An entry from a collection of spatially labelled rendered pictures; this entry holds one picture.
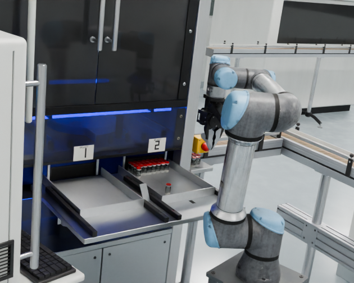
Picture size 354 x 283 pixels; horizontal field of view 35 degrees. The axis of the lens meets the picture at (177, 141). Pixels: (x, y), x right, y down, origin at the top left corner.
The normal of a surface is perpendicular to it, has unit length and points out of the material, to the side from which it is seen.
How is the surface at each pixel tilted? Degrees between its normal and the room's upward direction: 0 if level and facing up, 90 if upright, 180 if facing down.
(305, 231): 90
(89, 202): 0
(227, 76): 90
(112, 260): 90
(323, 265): 0
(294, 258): 0
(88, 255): 90
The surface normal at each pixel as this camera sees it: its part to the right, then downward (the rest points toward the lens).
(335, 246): -0.82, 0.09
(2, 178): 0.71, 0.29
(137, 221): 0.11, -0.95
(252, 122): 0.11, 0.45
